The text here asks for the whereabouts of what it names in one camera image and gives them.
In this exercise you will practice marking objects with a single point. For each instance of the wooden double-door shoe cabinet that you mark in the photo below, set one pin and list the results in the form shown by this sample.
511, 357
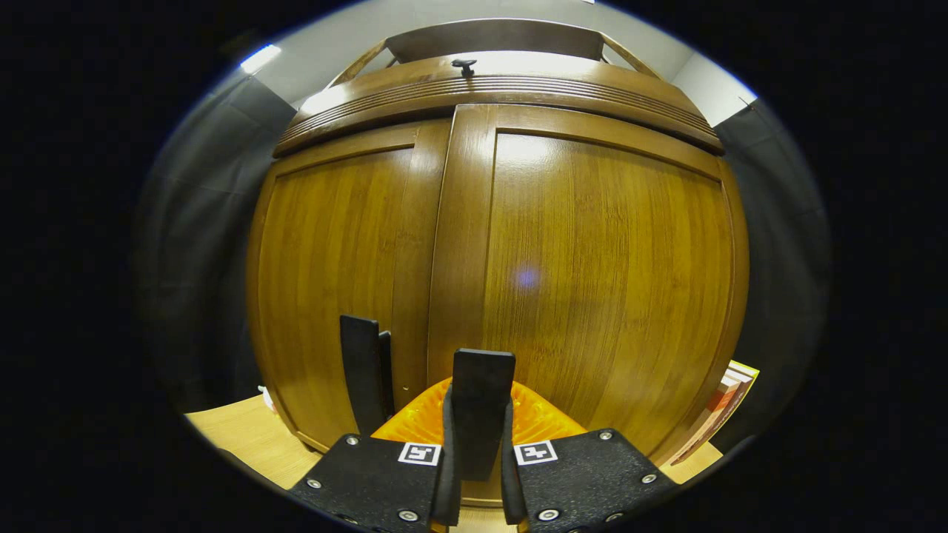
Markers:
496, 37

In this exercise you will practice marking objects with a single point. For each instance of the white crumpled bag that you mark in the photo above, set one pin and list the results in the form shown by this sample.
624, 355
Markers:
265, 398

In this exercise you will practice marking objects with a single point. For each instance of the wooden shoe cabinet door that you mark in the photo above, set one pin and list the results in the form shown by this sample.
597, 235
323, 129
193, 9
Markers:
607, 281
333, 259

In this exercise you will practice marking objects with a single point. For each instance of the black backdrop cloth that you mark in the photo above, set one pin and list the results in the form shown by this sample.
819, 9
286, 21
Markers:
200, 259

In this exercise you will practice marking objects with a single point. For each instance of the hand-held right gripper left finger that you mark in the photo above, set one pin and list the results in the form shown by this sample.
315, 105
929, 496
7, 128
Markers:
370, 481

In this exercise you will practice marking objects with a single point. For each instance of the wooden drawer with black knob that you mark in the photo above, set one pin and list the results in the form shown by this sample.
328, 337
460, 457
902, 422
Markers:
518, 85

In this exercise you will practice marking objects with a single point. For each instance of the orange and white book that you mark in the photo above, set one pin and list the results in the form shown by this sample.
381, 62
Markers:
722, 400

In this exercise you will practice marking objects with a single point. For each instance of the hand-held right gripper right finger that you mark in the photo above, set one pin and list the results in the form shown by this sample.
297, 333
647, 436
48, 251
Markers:
585, 481

